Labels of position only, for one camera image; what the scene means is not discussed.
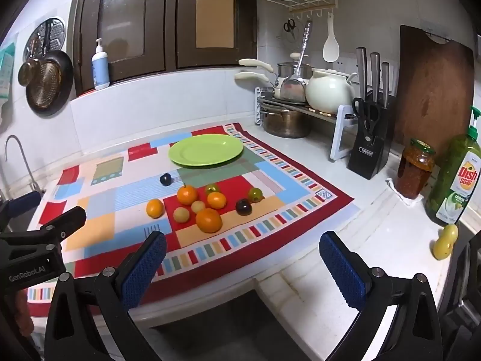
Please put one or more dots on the dark plum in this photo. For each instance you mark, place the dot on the dark plum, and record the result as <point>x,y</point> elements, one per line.
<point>243,207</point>
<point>165,179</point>

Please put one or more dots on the small black hanging scissors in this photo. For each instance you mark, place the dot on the small black hanging scissors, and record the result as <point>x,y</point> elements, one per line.
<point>289,26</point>

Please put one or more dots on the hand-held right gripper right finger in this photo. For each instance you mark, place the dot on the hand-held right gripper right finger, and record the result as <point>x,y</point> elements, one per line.
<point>344,267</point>

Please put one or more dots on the green plate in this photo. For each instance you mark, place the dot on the green plate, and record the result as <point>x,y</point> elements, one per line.
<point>206,150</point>

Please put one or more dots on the medium orange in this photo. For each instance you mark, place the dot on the medium orange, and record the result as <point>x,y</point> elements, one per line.
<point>217,200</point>

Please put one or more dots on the wooden bead trivet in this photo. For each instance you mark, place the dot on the wooden bead trivet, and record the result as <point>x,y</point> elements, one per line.
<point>323,112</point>

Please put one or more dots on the green round fruit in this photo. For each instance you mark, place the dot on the green round fruit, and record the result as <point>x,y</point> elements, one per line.
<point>255,194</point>
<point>212,188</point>

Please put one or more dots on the small orange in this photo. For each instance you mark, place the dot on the small orange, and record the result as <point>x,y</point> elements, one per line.
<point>155,208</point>

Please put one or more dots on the colourful patchwork mat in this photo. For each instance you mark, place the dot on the colourful patchwork mat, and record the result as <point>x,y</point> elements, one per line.
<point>112,203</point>

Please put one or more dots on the white ceramic pot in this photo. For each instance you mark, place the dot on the white ceramic pot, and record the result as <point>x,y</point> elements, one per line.
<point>329,90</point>

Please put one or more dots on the large steel pot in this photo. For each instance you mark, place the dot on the large steel pot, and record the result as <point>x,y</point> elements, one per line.
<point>285,122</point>

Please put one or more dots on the white rice paddle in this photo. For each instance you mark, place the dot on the white rice paddle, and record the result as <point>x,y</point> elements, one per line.
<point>331,47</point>

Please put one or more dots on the white paper under jar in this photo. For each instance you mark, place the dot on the white paper under jar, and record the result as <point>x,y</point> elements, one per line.
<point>394,190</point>

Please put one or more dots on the cream pan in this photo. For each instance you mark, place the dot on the cream pan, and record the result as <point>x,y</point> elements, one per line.
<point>251,77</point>

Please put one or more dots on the brown wooden window frame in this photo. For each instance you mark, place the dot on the brown wooden window frame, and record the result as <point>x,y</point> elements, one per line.
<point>171,26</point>

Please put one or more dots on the person's left hand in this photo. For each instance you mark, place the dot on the person's left hand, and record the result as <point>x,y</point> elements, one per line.
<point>23,312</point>

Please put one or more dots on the round metal grill plate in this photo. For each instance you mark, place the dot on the round metal grill plate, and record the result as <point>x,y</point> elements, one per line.
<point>56,32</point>

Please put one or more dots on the steel spatula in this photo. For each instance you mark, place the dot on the steel spatula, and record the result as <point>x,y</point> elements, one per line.
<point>295,86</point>

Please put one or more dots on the white blue pump bottle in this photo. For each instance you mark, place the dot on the white blue pump bottle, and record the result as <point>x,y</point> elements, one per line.
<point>100,69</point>

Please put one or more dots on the white-framed kitchen shelf rack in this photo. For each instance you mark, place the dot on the white-framed kitchen shelf rack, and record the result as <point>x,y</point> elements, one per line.
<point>338,135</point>

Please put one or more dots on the white wall socket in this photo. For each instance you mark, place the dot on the white wall socket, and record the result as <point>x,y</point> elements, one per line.
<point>344,66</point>

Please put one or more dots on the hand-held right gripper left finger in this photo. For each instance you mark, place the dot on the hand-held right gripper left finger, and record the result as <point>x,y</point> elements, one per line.
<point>144,267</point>

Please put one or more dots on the orange with stem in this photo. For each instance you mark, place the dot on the orange with stem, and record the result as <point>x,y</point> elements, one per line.
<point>187,194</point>

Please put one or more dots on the black knife block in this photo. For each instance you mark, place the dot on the black knife block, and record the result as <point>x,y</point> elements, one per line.
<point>366,150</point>

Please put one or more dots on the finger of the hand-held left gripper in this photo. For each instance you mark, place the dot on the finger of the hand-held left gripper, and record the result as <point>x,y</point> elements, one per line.
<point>65,220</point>
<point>23,201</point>

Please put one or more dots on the glass jar of sauce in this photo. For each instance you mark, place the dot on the glass jar of sauce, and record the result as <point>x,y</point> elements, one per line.
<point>415,173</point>

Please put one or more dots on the large orange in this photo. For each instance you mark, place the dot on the large orange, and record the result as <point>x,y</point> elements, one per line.
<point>208,220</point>

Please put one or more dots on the green dish soap bottle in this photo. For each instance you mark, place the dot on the green dish soap bottle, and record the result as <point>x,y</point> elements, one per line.
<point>451,184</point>

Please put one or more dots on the steel faucet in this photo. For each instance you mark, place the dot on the steel faucet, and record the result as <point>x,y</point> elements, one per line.
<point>20,150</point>

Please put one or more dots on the yellow pear-shaped object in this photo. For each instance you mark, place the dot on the yellow pear-shaped object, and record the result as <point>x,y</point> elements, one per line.
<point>445,240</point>

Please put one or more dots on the teal wall hanging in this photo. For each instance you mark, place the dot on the teal wall hanging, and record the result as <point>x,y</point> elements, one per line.
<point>5,71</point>

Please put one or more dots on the dark appliance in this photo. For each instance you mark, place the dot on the dark appliance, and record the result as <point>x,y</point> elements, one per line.
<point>462,297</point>

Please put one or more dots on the black frying pan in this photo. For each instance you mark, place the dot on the black frying pan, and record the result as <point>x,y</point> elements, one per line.
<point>49,82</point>

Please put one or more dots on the yellow-green round fruit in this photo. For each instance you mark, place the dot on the yellow-green round fruit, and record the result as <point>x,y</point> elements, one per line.
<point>198,206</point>
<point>181,214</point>

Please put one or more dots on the dark wooden cutting board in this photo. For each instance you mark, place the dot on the dark wooden cutting board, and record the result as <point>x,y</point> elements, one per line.
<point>432,90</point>

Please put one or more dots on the small copper pan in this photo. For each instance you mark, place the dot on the small copper pan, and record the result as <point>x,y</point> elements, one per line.
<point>28,71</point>

